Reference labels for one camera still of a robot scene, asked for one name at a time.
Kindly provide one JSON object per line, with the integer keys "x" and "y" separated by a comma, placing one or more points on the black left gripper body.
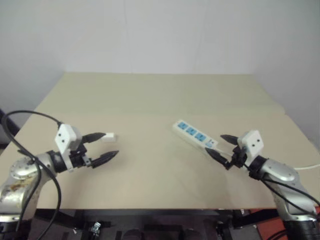
{"x": 79, "y": 156}

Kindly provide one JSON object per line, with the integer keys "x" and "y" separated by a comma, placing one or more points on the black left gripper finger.
{"x": 105, "y": 158}
{"x": 93, "y": 136}

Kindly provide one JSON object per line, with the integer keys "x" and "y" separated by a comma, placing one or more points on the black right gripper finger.
{"x": 229, "y": 138}
{"x": 216, "y": 156}

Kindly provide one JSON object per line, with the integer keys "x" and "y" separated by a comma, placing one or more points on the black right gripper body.
{"x": 237, "y": 157}

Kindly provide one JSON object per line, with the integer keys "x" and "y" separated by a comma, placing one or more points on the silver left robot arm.
{"x": 23, "y": 172}

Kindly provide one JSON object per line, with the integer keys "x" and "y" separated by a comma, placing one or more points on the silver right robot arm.
{"x": 282, "y": 175}

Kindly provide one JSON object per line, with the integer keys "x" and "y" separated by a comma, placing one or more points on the white plug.
{"x": 110, "y": 137}

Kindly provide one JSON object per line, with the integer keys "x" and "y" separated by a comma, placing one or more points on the white power strip blue sockets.
{"x": 193, "y": 132}

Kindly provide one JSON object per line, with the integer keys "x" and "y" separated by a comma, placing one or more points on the metal clamp under table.
{"x": 95, "y": 227}

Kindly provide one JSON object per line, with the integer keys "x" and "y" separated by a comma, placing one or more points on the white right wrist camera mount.
{"x": 253, "y": 142}

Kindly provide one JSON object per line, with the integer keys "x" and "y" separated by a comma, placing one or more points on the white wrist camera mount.
{"x": 253, "y": 142}
{"x": 66, "y": 138}

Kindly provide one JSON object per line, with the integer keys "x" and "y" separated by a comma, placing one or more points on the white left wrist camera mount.
{"x": 66, "y": 138}

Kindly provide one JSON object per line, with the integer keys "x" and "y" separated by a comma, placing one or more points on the black table frame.
{"x": 140, "y": 221}

